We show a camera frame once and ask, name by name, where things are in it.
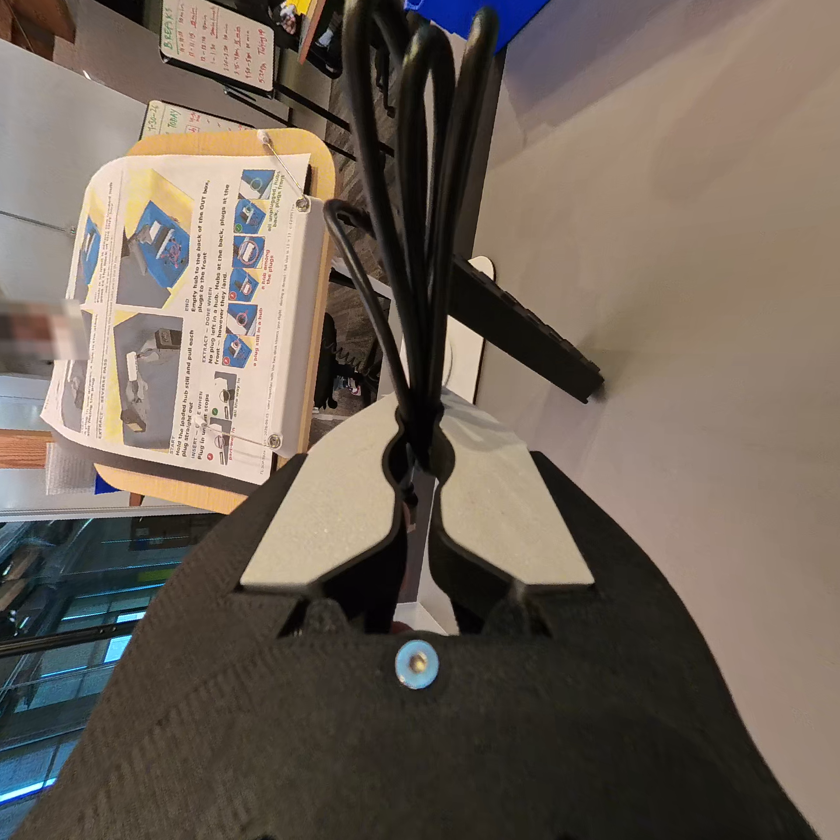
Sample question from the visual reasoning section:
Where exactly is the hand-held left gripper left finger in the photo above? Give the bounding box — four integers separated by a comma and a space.
238, 399, 409, 634

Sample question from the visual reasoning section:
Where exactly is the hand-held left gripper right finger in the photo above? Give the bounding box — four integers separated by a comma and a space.
428, 390, 598, 634

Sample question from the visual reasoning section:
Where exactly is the black hub cable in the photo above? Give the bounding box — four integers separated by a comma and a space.
322, 0, 501, 526

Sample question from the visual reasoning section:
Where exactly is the black multi-port usb hub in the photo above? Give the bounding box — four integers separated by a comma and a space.
451, 255, 606, 404

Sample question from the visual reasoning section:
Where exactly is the printed instruction sheet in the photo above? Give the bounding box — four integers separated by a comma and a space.
39, 152, 313, 487

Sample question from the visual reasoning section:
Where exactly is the whiteboard with green writing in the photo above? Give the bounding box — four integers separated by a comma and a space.
140, 100, 256, 140

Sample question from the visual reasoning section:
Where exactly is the whiteboard with handwriting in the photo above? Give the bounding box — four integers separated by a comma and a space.
159, 0, 277, 101

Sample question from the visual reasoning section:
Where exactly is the long grey-top desk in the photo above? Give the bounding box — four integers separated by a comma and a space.
297, 0, 330, 65

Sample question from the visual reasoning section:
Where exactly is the blue plastic bin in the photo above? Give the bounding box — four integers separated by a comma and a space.
403, 0, 547, 55

